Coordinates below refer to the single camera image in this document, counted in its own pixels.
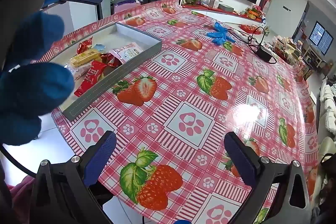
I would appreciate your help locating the blue disposable gloves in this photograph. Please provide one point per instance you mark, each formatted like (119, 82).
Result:
(218, 34)

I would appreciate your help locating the red snack tray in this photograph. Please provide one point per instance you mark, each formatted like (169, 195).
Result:
(250, 29)

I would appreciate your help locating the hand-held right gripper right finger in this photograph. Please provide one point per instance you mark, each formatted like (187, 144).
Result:
(241, 158)

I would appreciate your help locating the dark tissue box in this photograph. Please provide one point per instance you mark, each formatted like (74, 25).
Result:
(225, 7)

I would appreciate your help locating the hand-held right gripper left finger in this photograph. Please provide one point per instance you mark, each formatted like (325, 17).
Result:
(101, 158)

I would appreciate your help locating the person's left hand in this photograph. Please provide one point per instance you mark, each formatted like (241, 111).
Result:
(34, 90)

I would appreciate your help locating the flower arrangement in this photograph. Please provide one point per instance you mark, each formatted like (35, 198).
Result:
(253, 12)

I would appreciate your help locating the pale cloth pile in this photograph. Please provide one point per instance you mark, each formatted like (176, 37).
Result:
(328, 108)

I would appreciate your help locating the yellow rice cracker packet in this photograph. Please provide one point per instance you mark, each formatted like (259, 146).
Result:
(84, 58)

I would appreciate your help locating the cluttered side table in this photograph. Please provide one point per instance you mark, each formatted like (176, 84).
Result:
(288, 48)

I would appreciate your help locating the pink plastic stool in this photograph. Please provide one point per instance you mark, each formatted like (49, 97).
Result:
(126, 5)

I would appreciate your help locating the dark framed window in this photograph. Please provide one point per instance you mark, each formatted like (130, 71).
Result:
(320, 37)

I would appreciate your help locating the grey shallow cardboard box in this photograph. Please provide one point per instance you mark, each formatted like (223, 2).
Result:
(147, 53)

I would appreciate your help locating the open white carton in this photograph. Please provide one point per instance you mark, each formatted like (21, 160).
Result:
(214, 2)

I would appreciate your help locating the person's right hand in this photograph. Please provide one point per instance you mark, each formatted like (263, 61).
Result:
(180, 222)

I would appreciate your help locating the strawberry print tablecloth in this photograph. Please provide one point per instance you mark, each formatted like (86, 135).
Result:
(183, 82)

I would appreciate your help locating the white snack packet pink border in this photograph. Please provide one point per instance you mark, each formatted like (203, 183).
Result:
(127, 52)

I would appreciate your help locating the red topped console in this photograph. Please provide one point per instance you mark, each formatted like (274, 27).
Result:
(210, 9)

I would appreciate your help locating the light blue snack packet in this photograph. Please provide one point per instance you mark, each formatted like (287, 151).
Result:
(99, 46)

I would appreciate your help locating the pale blue white snack packet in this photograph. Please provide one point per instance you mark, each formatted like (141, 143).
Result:
(78, 72)

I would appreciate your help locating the long red snack packet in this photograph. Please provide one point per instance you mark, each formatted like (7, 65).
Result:
(92, 77)

